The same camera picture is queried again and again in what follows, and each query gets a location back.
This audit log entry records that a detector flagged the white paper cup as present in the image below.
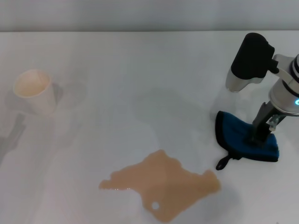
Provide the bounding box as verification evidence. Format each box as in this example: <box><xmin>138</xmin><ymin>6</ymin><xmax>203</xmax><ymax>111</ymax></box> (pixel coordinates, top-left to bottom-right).
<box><xmin>13</xmin><ymin>69</ymin><xmax>57</xmax><ymax>116</ymax></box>

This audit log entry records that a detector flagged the thin cable with clear connector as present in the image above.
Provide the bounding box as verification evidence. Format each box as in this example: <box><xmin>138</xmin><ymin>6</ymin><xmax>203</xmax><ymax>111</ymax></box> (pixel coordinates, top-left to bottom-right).
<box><xmin>268</xmin><ymin>113</ymin><xmax>287</xmax><ymax>135</ymax></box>

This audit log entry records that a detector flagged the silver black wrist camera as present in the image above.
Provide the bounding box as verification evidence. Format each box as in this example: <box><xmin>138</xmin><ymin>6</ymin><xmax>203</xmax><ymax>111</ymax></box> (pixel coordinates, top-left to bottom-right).
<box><xmin>225</xmin><ymin>32</ymin><xmax>280</xmax><ymax>93</ymax></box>

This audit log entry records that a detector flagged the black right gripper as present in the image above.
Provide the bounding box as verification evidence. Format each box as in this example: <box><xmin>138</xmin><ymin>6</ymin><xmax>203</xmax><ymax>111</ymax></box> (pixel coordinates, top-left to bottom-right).
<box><xmin>248</xmin><ymin>101</ymin><xmax>279</xmax><ymax>145</ymax></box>

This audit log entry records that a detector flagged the blue rag with black trim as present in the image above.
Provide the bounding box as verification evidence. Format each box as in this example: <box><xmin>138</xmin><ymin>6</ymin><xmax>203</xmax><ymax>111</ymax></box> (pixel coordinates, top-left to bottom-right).
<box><xmin>214</xmin><ymin>110</ymin><xmax>280</xmax><ymax>171</ymax></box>

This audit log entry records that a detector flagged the brown liquid spill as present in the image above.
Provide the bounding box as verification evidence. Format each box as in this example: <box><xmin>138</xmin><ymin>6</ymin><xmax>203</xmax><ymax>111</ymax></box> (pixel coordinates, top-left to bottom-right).
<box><xmin>98</xmin><ymin>149</ymin><xmax>221</xmax><ymax>224</ymax></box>

